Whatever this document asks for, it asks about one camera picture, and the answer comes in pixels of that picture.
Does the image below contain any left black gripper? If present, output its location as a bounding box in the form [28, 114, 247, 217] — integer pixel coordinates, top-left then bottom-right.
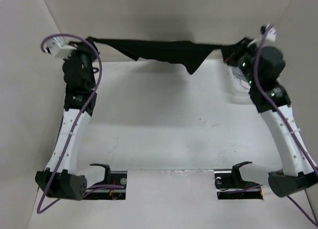
[64, 36, 101, 89]

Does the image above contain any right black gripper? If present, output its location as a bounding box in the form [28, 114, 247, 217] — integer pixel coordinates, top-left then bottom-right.
[220, 37, 260, 87]

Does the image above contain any black tank top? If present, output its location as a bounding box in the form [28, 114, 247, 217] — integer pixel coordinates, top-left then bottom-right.
[86, 37, 248, 75]

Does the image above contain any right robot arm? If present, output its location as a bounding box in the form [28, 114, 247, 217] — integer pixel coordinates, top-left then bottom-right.
[221, 38, 318, 198]

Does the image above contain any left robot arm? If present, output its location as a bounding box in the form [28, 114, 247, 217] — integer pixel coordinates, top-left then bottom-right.
[35, 37, 101, 201]

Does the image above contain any white plastic basket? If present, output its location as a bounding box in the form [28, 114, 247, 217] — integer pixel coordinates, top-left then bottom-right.
[228, 66, 250, 98]

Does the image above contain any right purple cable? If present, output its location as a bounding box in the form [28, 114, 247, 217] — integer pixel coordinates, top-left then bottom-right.
[252, 24, 318, 227]

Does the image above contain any purple cable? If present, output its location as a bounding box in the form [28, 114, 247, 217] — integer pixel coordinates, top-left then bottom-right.
[36, 33, 125, 214]
[252, 24, 318, 227]

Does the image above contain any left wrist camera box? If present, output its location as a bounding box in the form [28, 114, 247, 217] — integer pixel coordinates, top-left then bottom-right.
[46, 37, 76, 60]

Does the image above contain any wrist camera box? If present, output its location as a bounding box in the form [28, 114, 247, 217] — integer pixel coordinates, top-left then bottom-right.
[247, 23, 278, 47]
[46, 37, 76, 60]

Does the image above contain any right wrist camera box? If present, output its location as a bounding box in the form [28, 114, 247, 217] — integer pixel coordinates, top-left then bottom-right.
[247, 23, 278, 47]

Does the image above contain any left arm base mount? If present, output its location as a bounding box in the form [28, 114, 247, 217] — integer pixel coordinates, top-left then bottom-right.
[83, 163, 128, 200]

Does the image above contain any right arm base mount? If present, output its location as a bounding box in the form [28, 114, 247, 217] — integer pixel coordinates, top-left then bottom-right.
[214, 161, 263, 200]

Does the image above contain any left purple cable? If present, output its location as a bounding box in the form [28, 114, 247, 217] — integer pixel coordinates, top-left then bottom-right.
[36, 33, 125, 214]

